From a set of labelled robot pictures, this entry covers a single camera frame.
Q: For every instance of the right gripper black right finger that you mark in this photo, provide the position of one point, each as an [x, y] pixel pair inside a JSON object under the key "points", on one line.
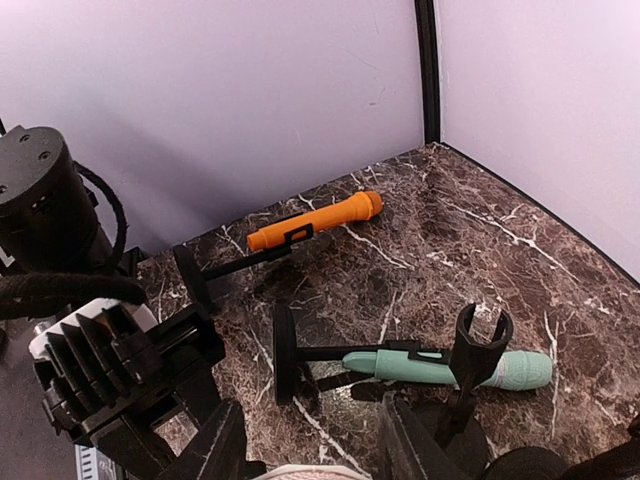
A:
{"points": [[406, 449]]}

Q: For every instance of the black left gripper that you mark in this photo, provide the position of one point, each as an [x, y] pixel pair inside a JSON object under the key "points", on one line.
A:
{"points": [[175, 370]]}

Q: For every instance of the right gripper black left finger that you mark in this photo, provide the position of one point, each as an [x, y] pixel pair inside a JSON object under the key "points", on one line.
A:
{"points": [[217, 451]]}

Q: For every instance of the cream white toy microphone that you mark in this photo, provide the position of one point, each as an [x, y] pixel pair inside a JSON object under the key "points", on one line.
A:
{"points": [[311, 472]]}

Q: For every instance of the stand holding green microphone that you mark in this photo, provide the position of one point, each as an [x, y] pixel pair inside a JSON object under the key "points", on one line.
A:
{"points": [[289, 357]]}

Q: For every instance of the mint green toy microphone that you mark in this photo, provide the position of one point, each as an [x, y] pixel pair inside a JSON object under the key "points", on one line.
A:
{"points": [[516, 370]]}

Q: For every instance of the stand holding cream microphone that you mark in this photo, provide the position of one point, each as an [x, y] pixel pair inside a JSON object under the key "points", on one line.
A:
{"points": [[452, 424]]}

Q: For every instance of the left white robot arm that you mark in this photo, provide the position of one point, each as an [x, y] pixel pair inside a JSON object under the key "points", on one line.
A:
{"points": [[63, 259]]}

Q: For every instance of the fallen stand holding orange microphone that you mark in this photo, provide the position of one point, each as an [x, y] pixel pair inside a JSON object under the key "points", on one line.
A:
{"points": [[196, 279]]}

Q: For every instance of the orange toy microphone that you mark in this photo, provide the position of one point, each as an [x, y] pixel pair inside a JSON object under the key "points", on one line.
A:
{"points": [[362, 206]]}

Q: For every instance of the left black frame post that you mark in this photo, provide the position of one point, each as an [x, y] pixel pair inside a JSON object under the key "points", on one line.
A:
{"points": [[429, 68]]}

